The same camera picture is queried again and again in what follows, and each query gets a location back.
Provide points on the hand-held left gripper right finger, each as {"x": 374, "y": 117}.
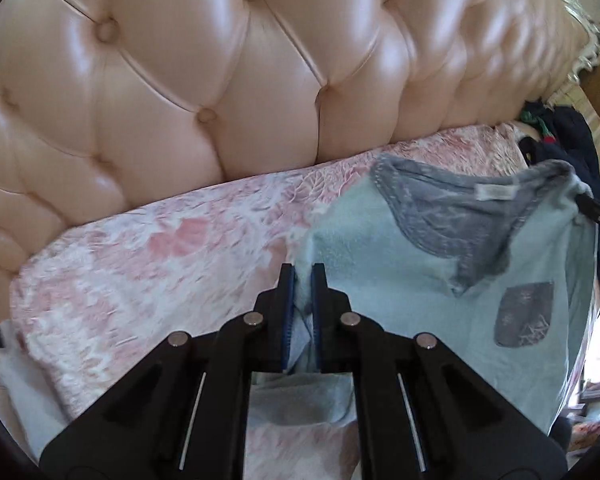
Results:
{"x": 317, "y": 310}

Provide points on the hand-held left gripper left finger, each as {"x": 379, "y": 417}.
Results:
{"x": 289, "y": 310}

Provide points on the light blue shirt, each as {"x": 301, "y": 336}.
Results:
{"x": 405, "y": 280}

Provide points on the navy garment with yellow trim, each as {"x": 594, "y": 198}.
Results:
{"x": 580, "y": 135}

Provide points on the pink floral bedspread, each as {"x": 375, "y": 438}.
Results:
{"x": 155, "y": 260}

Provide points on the pink tufted leather headboard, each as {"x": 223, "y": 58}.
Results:
{"x": 180, "y": 60}

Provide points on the pale fuzzy cloth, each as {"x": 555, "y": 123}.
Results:
{"x": 20, "y": 390}

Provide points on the white ornate carved bed frame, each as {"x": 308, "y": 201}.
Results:
{"x": 587, "y": 45}

